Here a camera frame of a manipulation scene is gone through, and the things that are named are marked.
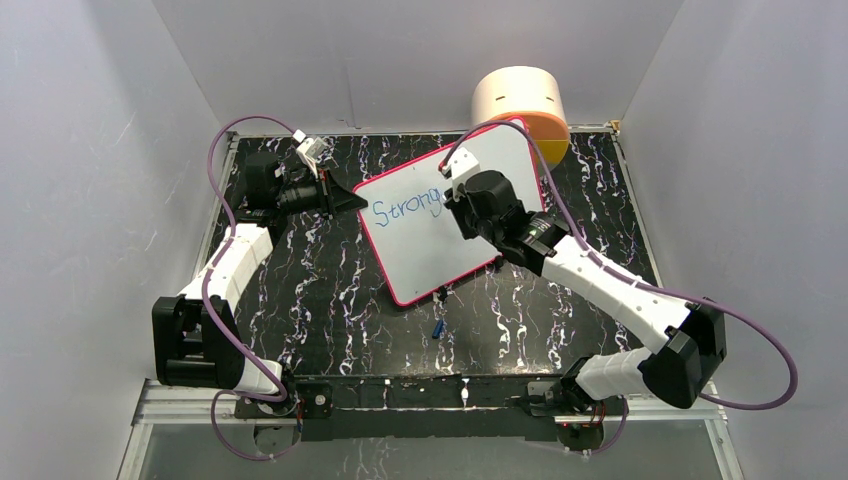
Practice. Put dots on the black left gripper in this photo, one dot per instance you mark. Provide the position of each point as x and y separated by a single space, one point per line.
335 199

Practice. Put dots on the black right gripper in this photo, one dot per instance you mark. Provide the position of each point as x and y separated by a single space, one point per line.
456 208

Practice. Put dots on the pink-framed whiteboard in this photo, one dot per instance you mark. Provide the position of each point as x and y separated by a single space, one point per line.
416 240

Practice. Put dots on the blue marker cap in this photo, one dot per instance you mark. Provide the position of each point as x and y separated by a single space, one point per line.
438 330

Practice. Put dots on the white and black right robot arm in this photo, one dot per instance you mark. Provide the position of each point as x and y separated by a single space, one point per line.
683 342

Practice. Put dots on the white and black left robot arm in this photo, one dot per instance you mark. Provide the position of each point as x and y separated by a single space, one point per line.
196 341

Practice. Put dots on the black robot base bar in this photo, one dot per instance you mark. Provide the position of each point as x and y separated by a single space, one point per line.
532 407

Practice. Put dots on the cream and orange cylinder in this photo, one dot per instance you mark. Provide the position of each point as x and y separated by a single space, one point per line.
532 94

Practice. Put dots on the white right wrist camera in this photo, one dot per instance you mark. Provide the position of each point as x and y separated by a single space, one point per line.
458 168

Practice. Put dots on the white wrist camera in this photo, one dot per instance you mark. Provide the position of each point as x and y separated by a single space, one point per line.
309 150
458 168

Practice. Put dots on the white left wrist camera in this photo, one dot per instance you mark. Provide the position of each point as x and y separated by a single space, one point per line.
309 150

